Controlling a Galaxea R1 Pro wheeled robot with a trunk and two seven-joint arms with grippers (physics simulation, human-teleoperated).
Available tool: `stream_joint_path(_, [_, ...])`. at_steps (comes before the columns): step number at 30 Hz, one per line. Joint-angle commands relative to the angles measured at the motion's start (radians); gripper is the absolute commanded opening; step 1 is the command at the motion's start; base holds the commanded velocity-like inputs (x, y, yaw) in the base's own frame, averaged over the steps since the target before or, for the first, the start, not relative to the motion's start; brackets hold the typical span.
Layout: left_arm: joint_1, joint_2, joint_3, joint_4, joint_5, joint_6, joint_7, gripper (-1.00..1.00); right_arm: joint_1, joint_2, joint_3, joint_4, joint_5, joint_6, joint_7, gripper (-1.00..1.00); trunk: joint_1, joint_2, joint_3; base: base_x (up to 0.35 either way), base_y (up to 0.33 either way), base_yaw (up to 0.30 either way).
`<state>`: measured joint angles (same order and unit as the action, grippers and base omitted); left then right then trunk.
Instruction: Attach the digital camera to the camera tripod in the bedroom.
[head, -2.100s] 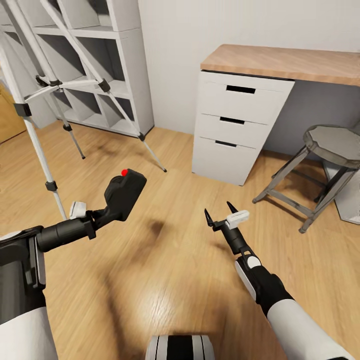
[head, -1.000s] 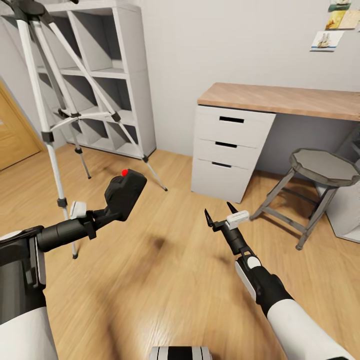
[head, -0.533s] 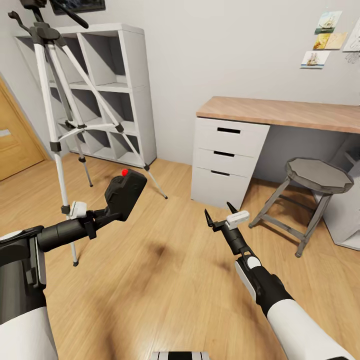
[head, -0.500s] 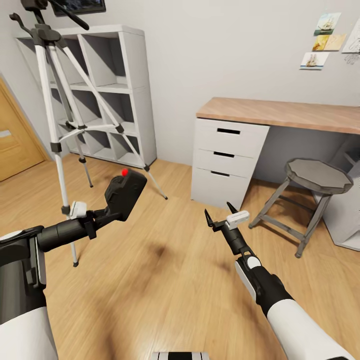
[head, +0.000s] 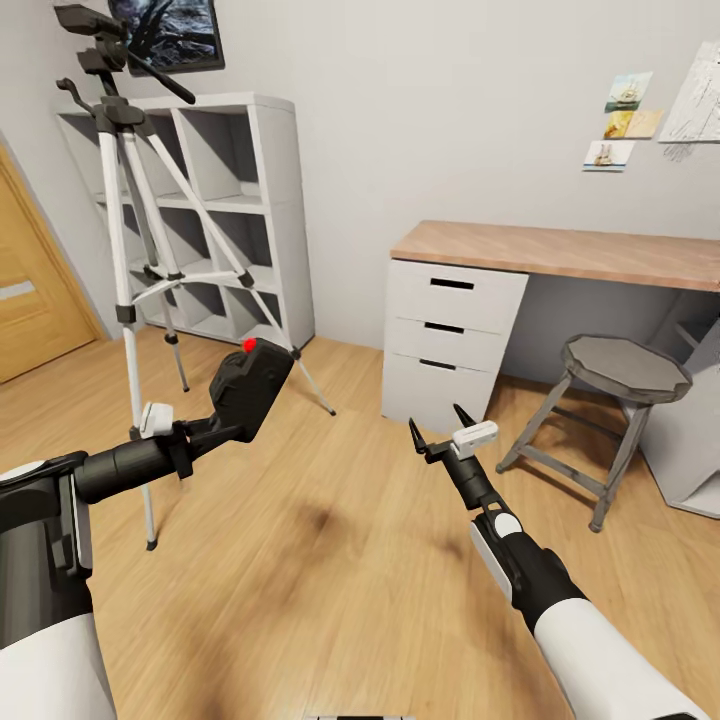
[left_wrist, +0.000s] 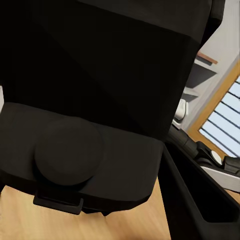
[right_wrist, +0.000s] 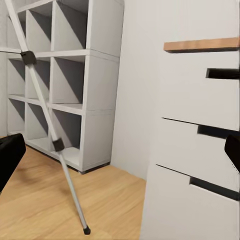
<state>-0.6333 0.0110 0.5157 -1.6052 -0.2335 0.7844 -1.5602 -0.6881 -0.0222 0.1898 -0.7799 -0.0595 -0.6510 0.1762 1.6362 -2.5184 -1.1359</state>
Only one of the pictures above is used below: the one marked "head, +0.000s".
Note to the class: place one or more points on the map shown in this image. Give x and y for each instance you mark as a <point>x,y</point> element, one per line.
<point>696,112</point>
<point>644,123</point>

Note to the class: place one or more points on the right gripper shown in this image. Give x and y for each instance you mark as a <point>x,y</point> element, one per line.
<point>459,471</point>

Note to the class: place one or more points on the digital camera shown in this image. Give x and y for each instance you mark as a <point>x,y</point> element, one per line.
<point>247,384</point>

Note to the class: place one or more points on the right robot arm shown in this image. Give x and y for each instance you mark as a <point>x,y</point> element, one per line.
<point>602,676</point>

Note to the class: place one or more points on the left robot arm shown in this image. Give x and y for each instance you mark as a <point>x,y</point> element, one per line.
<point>51,664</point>

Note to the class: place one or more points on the painting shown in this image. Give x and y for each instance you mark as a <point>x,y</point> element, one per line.
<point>170,35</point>

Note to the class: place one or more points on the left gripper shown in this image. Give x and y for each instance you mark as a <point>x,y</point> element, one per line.
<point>145,460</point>

